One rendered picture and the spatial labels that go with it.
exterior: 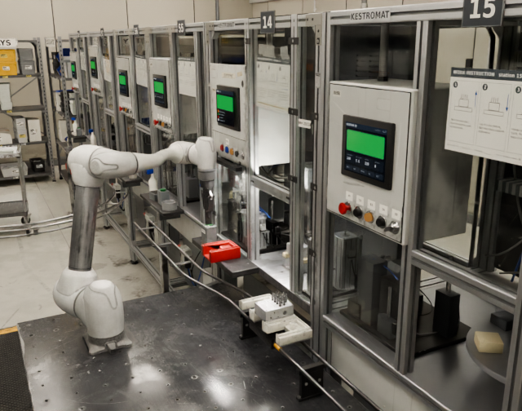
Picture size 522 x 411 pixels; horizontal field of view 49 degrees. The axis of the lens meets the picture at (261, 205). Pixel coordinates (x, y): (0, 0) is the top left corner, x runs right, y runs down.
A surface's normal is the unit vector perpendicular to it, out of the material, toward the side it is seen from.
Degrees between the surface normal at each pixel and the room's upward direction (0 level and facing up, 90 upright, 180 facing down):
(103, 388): 0
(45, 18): 90
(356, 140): 90
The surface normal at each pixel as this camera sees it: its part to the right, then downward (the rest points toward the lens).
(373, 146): -0.89, 0.13
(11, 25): 0.45, 0.25
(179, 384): 0.00, -0.96
